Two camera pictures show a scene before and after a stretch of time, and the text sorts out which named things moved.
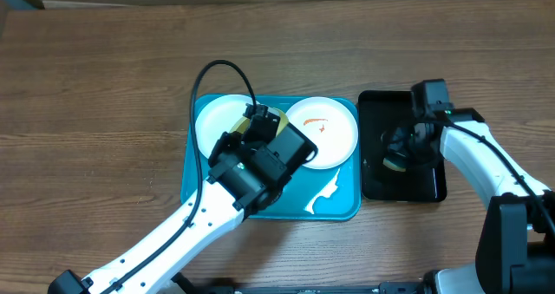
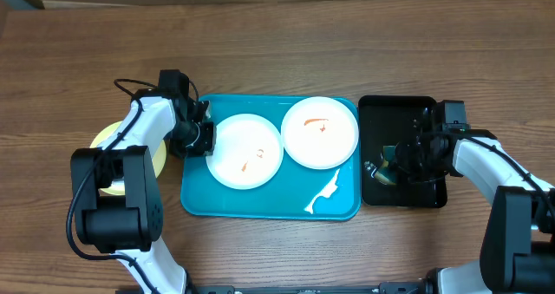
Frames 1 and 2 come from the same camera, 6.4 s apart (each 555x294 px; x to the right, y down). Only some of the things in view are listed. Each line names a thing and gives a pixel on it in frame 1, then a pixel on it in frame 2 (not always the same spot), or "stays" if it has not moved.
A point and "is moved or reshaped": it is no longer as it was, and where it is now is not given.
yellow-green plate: x=244 y=125 to x=118 y=187
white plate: x=217 y=116 is moved or reshaped
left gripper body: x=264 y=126 to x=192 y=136
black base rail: x=180 y=285 stays
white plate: x=330 y=125 stays
